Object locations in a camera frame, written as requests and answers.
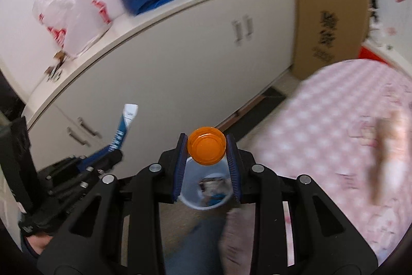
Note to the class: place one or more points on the blue white toothpaste tube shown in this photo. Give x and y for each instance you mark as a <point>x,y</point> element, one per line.
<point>124,126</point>

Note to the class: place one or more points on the orange round plastic container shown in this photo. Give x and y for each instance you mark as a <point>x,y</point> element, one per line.
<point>206,146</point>

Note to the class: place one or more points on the person's leg blue jeans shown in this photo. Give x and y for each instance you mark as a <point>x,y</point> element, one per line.
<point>193,249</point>

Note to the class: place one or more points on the red box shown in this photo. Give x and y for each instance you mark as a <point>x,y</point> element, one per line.
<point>370,55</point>

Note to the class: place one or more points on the white plastic bag red print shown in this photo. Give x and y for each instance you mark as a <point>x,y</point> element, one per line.
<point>74,17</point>

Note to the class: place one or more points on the tall cardboard box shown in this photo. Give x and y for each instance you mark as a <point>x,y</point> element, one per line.
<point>331,23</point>

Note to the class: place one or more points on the small cardboard bits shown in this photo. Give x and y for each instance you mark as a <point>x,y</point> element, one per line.
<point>56,65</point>

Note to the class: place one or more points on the long white low cabinet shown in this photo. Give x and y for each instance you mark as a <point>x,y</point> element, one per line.
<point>177,68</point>

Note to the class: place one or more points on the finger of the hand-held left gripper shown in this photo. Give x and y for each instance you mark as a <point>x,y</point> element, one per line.
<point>96,158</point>
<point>80,184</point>

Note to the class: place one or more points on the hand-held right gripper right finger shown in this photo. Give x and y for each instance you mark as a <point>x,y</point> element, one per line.
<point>233,165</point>

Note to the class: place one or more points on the brown stocking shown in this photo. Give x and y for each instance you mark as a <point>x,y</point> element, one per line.
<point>384,162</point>

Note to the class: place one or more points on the light blue bin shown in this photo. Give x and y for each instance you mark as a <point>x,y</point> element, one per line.
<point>193,194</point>

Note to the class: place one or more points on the round table pink tablecloth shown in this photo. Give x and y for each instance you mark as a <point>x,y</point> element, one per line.
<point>322,139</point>

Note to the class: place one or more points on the black clothes heap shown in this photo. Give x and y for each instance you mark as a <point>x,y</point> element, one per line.
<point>373,12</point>

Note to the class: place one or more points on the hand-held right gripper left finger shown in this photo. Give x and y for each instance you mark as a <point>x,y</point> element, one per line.
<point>181,165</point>

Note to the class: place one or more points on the newspaper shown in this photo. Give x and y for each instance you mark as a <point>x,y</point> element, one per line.
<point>212,186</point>

